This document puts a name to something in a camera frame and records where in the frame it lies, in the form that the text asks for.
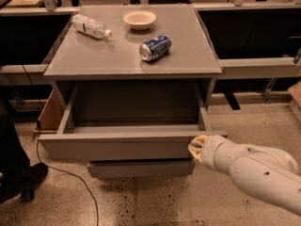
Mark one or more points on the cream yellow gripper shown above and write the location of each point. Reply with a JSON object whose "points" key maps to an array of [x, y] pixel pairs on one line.
{"points": [[211, 152]]}

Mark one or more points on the grey top drawer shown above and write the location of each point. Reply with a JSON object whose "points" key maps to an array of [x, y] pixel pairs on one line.
{"points": [[129, 120]]}

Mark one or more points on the grey drawer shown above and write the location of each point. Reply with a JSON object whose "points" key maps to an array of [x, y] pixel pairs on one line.
{"points": [[141, 168], [129, 120]]}

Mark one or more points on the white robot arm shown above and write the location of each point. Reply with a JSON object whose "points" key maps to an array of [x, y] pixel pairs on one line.
{"points": [[267, 174]]}

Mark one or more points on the grey drawer cabinet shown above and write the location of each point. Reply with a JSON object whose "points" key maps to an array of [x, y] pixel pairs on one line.
{"points": [[82, 58]]}

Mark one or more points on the grey bottom drawer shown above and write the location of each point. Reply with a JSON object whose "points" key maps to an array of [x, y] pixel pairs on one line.
{"points": [[141, 168]]}

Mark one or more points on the blue soda can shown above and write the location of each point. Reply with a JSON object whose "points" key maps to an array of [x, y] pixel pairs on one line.
{"points": [[155, 48]]}

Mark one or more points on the white paper bowl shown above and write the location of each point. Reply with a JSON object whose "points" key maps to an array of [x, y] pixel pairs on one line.
{"points": [[139, 19]]}

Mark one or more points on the brown cardboard box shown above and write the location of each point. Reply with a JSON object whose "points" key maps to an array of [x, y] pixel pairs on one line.
{"points": [[50, 116]]}

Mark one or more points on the clear plastic water bottle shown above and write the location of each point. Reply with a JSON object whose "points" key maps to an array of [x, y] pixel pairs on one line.
{"points": [[91, 27]]}

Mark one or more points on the black shoe and leg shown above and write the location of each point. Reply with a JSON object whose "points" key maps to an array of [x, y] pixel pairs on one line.
{"points": [[15, 167]]}

